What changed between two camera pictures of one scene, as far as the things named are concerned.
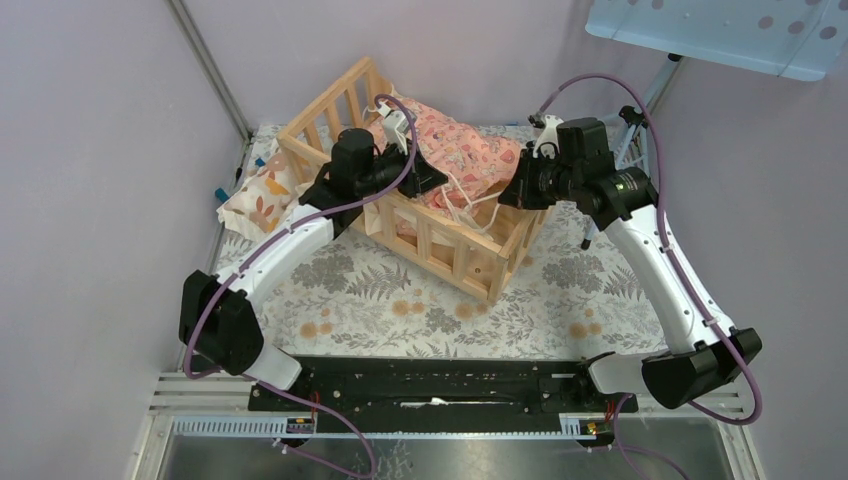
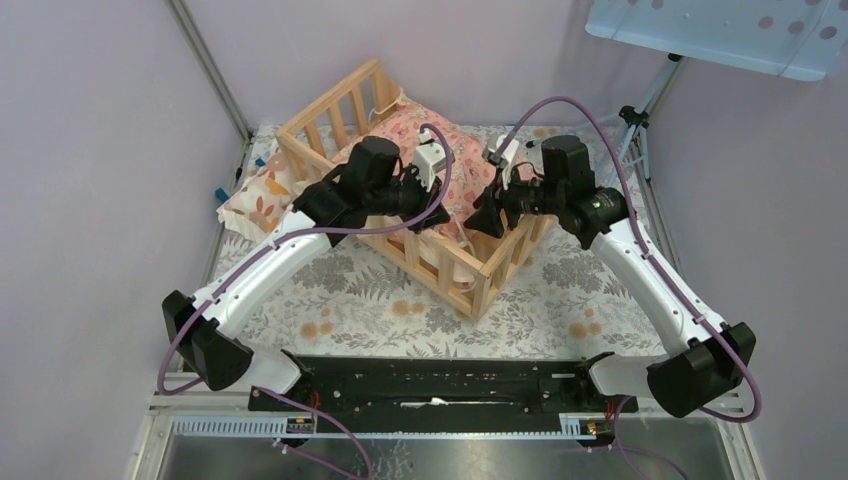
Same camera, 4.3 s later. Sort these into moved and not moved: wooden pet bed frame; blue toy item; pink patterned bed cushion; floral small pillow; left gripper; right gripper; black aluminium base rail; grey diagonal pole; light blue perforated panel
Moved: wooden pet bed frame; right gripper; left gripper
Not moved: grey diagonal pole; floral small pillow; black aluminium base rail; pink patterned bed cushion; blue toy item; light blue perforated panel
